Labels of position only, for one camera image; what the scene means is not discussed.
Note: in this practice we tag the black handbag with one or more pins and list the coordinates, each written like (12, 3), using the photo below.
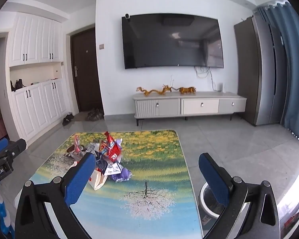
(18, 84)

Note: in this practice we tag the golden tiger figurine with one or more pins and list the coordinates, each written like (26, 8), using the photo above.
(186, 90)

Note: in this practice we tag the small webcam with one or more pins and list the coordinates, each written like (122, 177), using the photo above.
(127, 16)

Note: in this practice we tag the dark brown entrance door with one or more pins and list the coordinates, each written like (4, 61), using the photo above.
(86, 74)

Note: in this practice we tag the purple crumpled wrapper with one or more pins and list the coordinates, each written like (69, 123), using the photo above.
(123, 174)

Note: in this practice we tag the white television console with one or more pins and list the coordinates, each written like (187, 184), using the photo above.
(164, 105)

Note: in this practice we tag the landscape printed table mat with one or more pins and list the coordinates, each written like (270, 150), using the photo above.
(152, 159)

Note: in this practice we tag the purple and white packet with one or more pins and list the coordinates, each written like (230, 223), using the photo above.
(118, 142)

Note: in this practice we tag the large black wall television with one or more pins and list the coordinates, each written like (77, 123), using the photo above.
(172, 41)

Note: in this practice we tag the slim red wrapper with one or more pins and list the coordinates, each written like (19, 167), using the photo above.
(77, 143)

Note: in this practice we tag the golden dragon figurine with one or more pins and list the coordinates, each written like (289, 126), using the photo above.
(153, 91)

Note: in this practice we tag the person's left hand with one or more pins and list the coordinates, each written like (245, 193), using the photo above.
(2, 210)

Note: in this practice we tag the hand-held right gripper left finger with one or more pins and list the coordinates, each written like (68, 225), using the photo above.
(79, 178)

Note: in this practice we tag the small white router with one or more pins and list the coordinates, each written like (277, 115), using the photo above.
(221, 87)

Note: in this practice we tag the pair of brown shoes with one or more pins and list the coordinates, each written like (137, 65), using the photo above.
(94, 115)

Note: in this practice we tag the grey double-door refrigerator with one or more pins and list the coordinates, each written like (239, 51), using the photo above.
(261, 74)

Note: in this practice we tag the white wall cabinet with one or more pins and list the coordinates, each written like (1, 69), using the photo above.
(35, 39)

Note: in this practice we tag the wall switch plate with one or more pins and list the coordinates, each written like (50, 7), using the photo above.
(101, 46)

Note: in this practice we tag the grey doormat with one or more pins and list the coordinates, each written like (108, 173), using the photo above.
(80, 116)

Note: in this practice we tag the pair of black shoes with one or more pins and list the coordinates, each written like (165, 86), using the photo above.
(67, 119)

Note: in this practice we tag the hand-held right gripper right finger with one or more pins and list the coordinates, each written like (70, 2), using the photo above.
(213, 178)

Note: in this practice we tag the large red snack packet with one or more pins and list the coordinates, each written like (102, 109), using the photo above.
(112, 149)

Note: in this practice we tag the blue curtain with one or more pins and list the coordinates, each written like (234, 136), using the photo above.
(295, 67)

